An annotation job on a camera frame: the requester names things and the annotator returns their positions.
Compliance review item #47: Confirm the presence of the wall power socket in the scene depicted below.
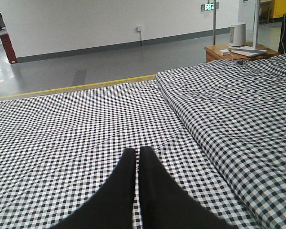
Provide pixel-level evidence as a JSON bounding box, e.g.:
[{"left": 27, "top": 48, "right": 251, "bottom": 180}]
[{"left": 136, "top": 26, "right": 143, "bottom": 32}]

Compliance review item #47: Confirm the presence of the checkered bed sheet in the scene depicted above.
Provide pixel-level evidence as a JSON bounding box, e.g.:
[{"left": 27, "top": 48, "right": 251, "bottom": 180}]
[{"left": 0, "top": 81, "right": 258, "bottom": 229}]

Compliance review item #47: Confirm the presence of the wooden nightstand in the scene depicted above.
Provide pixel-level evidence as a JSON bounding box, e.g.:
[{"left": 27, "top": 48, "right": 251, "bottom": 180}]
[{"left": 204, "top": 43, "right": 280, "bottom": 62}]

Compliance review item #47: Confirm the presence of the red floor box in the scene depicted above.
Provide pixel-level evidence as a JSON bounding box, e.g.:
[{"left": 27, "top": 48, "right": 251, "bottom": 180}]
[{"left": 0, "top": 33, "right": 18, "bottom": 64}]

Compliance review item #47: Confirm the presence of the checkered folded quilt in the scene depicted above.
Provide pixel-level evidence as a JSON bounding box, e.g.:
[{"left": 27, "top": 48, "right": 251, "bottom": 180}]
[{"left": 156, "top": 54, "right": 286, "bottom": 229}]

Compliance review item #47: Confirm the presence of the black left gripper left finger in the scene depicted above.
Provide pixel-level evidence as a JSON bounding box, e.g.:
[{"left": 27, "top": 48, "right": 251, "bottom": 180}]
[{"left": 52, "top": 148, "right": 136, "bottom": 229}]

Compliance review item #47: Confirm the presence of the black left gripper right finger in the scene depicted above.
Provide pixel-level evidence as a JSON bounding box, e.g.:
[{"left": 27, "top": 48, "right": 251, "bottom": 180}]
[{"left": 138, "top": 146, "right": 234, "bottom": 229}]

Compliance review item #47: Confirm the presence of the white charger adapter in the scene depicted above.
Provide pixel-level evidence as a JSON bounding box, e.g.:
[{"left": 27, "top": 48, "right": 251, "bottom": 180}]
[{"left": 219, "top": 49, "right": 230, "bottom": 56}]

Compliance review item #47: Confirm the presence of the white cylindrical speaker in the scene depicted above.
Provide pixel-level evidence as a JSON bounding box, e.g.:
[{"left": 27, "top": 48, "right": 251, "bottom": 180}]
[{"left": 229, "top": 22, "right": 246, "bottom": 48}]

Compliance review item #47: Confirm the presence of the green exit sign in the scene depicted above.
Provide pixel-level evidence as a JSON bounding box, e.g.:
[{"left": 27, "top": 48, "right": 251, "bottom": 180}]
[{"left": 201, "top": 2, "right": 220, "bottom": 12}]

